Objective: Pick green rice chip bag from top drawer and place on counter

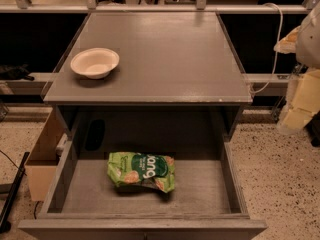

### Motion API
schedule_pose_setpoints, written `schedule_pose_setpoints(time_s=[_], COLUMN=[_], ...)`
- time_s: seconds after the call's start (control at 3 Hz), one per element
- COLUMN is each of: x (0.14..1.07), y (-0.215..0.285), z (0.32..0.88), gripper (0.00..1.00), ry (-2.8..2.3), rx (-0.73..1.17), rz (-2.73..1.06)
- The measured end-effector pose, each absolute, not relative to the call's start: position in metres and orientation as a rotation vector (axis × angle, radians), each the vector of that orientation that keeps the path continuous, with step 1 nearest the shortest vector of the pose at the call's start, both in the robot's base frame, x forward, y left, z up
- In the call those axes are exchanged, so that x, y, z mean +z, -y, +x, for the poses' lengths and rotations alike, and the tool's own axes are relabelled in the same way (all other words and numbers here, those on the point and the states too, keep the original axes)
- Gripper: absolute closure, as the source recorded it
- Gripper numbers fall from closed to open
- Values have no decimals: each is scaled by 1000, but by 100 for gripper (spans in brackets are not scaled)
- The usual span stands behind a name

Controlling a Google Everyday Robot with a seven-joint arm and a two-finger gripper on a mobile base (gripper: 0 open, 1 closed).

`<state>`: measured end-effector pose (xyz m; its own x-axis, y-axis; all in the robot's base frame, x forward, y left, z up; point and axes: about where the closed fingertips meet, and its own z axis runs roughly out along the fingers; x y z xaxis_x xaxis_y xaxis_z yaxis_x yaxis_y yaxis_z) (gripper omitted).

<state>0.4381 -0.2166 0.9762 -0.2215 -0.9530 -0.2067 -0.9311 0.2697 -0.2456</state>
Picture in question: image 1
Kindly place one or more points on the open grey top drawer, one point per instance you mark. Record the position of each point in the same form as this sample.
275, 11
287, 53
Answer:
207, 203

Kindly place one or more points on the cardboard box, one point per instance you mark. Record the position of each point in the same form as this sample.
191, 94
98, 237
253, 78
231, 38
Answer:
42, 161

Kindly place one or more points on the black object on ledge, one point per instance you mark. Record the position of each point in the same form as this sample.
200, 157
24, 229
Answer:
15, 72

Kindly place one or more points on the white paper bowl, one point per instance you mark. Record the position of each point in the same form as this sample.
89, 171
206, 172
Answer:
95, 63

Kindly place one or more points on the black pole on floor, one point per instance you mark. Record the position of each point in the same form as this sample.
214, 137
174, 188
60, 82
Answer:
11, 190

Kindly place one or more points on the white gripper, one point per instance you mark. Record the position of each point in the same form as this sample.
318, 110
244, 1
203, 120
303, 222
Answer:
309, 42

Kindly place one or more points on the grey cabinet with counter top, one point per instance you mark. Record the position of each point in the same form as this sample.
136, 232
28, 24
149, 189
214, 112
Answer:
177, 85

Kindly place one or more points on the green rice chip bag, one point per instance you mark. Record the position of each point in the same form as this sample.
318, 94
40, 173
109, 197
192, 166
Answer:
142, 169

